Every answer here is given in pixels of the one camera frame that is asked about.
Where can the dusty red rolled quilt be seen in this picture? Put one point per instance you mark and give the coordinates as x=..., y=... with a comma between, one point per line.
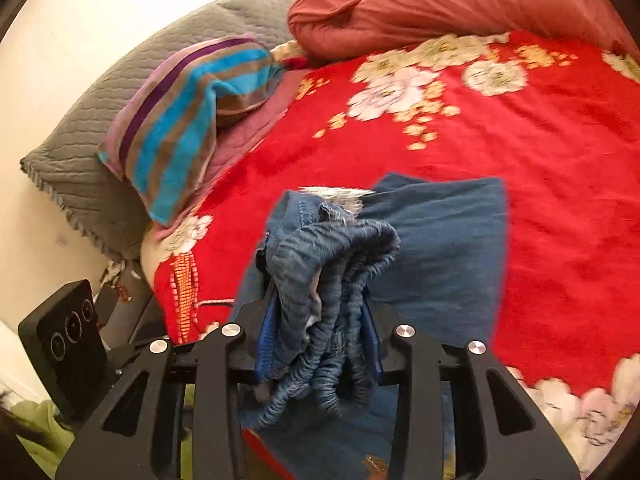
x=333, y=30

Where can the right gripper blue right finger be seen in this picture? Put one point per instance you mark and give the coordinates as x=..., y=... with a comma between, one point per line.
x=370, y=343

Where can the pink quilted pillow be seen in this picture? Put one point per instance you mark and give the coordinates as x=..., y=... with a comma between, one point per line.
x=237, y=141

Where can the blue denim pants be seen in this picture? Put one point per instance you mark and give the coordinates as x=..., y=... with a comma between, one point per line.
x=434, y=251

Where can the striped blue brown towel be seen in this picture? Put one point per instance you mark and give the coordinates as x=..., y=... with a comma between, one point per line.
x=161, y=142

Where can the red floral bed blanket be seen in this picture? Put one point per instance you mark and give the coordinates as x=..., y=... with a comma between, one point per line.
x=556, y=122

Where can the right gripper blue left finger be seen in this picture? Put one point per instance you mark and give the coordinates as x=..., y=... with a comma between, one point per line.
x=266, y=341

